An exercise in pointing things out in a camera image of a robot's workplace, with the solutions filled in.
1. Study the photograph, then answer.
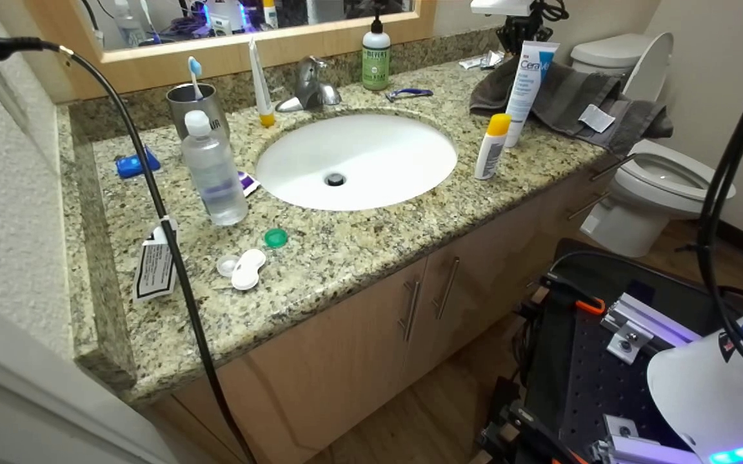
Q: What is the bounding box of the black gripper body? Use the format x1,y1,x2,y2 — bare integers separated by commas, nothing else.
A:
496,9,557,43

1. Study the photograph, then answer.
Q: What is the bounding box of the grey towel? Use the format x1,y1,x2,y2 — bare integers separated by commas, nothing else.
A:
470,52,675,161

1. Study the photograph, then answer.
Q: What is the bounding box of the crumpled white wrapper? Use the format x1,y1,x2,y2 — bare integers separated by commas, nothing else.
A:
457,50,505,74

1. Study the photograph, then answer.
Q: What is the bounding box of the white CeraVe tube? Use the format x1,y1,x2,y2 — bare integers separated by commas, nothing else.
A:
504,38,562,150

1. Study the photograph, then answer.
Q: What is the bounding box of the small white bottle yellow cap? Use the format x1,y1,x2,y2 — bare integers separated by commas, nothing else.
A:
472,112,514,181

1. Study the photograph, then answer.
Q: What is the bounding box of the blue razor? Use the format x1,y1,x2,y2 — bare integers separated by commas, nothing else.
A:
383,86,435,107

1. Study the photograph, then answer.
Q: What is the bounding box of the green soap pump bottle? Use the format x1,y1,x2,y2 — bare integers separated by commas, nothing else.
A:
359,6,395,95

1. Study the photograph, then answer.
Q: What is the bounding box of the white oval sink basin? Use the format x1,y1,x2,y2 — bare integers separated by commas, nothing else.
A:
254,112,461,214

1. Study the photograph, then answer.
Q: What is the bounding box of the white toilet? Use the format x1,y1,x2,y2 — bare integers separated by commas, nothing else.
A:
567,32,739,261

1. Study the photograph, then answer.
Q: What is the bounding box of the chrome faucet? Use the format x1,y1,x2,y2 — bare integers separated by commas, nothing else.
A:
277,55,345,117

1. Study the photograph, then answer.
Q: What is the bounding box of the orange clamp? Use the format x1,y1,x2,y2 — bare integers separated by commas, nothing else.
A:
550,275,610,319

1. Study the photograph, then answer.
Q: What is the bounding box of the wood framed mirror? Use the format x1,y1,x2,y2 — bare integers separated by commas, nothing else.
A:
21,0,438,98

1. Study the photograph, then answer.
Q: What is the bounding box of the small purple packet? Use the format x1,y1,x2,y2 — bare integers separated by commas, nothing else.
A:
236,167,263,198

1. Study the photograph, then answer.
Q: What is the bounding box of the green round cap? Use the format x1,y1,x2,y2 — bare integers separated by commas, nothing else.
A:
263,225,292,252

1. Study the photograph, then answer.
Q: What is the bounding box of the blue and white toothbrush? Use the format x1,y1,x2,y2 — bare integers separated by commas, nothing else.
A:
184,55,206,103

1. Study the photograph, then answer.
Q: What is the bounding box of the metal cup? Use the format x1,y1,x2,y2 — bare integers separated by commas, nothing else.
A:
162,82,233,145

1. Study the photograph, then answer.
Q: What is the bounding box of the clear plastic bottle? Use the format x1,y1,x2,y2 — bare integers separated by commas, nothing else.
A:
179,108,251,229

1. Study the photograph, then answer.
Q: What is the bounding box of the black robot table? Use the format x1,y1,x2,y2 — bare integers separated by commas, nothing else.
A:
486,239,743,464

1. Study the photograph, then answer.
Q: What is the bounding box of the white contact lens case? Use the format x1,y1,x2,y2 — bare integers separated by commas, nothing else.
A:
214,246,270,296

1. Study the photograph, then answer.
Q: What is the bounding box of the wooden vanity cabinet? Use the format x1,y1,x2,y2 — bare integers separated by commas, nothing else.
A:
134,143,634,464

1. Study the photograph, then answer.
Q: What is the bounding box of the blue plastic clip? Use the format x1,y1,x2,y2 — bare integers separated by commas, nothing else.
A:
113,148,165,184

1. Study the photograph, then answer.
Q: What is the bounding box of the metal cabinet door handle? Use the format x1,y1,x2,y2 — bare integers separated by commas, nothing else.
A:
433,256,461,322
398,274,425,342

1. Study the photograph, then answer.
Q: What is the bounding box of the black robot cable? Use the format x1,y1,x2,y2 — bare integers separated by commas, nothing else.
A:
693,29,743,400

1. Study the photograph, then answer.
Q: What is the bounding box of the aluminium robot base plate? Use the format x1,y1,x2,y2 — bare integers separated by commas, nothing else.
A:
594,292,706,464

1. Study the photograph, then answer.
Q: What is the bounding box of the black power cable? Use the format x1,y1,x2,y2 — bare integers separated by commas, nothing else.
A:
0,34,259,464

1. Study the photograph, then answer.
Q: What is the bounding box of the white cable tag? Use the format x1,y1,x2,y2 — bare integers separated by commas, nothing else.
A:
131,223,180,305

